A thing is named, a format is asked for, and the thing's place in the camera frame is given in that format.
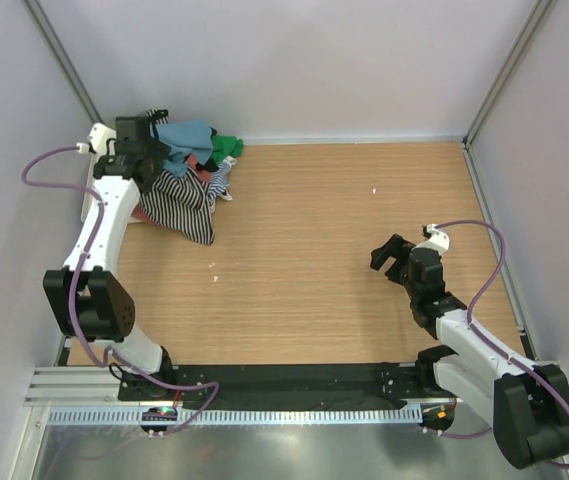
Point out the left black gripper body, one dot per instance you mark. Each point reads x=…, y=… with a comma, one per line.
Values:
x=157, y=153

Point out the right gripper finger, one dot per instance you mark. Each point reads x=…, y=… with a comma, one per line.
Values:
x=397, y=272
x=395, y=247

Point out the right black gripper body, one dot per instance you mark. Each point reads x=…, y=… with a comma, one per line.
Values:
x=411, y=288

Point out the black white striped tank top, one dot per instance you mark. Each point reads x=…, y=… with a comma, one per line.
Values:
x=200, y=229

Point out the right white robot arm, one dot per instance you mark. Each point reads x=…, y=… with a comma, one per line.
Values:
x=524, y=403

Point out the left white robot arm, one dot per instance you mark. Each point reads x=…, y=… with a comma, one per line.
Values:
x=88, y=301

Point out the light blue tank top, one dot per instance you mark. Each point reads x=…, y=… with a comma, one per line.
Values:
x=187, y=138

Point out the salmon pink tank top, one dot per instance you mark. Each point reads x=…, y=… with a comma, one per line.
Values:
x=173, y=200

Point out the bright green tank top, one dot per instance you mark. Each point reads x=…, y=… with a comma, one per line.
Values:
x=226, y=146

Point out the blue white striped tank top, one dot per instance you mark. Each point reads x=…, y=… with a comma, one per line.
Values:
x=219, y=183

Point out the white tray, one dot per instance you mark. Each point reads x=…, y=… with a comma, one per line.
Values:
x=87, y=198

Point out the white paper scraps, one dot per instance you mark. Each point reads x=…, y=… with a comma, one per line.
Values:
x=215, y=277

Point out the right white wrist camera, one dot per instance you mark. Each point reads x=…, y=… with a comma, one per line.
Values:
x=435, y=239

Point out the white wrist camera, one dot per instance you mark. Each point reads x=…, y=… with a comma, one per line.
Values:
x=435, y=239
x=98, y=140

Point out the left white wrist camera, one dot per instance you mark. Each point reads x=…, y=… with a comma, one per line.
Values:
x=98, y=140

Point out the slotted cable duct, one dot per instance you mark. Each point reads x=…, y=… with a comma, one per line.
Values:
x=148, y=416

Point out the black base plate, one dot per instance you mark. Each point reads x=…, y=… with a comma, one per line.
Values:
x=312, y=387

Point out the aluminium frame rail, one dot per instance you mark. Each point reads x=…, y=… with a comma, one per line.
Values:
x=67, y=385

